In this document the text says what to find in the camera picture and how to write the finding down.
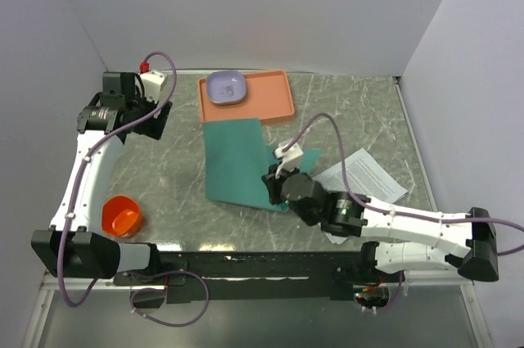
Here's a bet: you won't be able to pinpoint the teal green file folder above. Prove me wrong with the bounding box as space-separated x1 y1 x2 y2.
201 118 323 213

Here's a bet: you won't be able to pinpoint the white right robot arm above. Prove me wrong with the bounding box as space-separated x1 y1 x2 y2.
261 165 499 282

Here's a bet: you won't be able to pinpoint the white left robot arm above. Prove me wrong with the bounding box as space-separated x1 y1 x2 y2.
31 70 172 284

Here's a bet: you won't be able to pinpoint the white printed paper sheets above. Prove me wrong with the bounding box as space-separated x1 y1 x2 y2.
313 147 409 246

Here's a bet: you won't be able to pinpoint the lavender square bowl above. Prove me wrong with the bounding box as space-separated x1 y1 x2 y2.
206 70 247 106

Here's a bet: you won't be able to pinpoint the salmon pink tray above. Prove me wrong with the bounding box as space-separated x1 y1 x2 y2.
197 70 296 125

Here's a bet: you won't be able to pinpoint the orange plastic cup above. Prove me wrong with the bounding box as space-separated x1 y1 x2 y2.
102 195 143 238

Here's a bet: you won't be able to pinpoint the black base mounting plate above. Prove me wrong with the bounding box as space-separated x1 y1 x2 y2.
114 251 404 304

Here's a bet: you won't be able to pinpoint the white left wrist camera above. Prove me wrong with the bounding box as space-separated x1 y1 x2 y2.
140 70 167 99

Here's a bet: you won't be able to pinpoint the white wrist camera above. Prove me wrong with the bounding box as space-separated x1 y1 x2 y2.
140 70 167 99
273 139 304 178

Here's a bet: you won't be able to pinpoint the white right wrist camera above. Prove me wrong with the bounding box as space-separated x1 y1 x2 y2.
273 139 304 178

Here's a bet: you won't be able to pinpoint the aluminium frame rail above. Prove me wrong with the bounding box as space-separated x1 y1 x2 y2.
41 274 117 291

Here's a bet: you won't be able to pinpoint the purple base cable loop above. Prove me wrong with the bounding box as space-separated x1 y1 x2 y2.
129 269 210 328

